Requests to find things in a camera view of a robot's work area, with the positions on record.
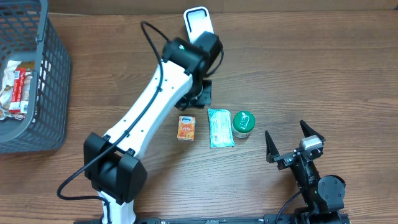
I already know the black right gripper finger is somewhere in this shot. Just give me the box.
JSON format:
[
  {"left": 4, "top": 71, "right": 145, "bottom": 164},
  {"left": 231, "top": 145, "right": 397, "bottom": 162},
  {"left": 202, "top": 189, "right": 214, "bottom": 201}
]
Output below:
[
  {"left": 300, "top": 120, "right": 326, "bottom": 142},
  {"left": 265, "top": 131, "right": 280, "bottom": 163}
]

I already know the orange Kleenex tissue pack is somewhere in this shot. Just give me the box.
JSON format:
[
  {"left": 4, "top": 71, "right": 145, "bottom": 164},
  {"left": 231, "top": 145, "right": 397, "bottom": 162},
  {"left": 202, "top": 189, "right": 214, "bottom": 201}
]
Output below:
[{"left": 177, "top": 116, "right": 196, "bottom": 141}]

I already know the teal wet wipes pack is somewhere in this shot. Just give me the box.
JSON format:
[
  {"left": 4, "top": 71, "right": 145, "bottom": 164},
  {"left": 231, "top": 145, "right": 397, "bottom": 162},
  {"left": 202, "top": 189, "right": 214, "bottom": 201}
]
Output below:
[{"left": 208, "top": 108, "right": 235, "bottom": 148}]

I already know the green lid jar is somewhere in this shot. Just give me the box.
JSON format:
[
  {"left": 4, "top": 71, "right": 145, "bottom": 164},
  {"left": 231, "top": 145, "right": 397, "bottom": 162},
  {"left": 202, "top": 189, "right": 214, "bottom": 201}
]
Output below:
[{"left": 232, "top": 111, "right": 256, "bottom": 138}]

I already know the red snack stick packet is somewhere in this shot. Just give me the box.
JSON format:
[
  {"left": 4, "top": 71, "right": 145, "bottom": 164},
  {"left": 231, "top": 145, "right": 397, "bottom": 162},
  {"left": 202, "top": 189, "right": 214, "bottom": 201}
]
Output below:
[{"left": 9, "top": 68, "right": 27, "bottom": 113}]

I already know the brown white snack bag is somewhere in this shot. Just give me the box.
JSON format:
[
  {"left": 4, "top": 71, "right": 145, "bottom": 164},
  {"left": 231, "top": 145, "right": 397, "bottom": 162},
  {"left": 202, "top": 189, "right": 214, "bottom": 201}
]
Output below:
[{"left": 1, "top": 60, "right": 34, "bottom": 121}]

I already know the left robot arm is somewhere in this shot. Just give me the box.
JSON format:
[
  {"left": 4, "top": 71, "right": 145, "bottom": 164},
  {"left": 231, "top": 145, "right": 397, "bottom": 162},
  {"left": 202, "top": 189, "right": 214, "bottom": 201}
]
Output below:
[{"left": 83, "top": 31, "right": 223, "bottom": 223}]

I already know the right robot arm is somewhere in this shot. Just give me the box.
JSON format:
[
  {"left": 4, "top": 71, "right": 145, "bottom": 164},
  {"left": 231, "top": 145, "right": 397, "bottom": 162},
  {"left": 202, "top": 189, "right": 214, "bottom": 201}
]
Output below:
[{"left": 264, "top": 120, "right": 350, "bottom": 224}]

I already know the white barcode scanner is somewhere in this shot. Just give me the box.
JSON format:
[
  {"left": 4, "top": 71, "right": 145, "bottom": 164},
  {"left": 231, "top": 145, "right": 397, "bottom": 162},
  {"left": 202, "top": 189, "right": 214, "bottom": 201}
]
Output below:
[{"left": 183, "top": 6, "right": 214, "bottom": 44}]

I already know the grey plastic mesh basket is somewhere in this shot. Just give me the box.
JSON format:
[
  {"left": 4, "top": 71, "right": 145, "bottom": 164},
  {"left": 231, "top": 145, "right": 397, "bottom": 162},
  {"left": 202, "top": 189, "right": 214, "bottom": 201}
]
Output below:
[{"left": 1, "top": 0, "right": 72, "bottom": 154}]

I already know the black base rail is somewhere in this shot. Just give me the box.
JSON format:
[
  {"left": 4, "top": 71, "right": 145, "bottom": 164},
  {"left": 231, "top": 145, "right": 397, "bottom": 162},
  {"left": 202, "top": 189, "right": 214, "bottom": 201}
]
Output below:
[{"left": 74, "top": 214, "right": 351, "bottom": 224}]

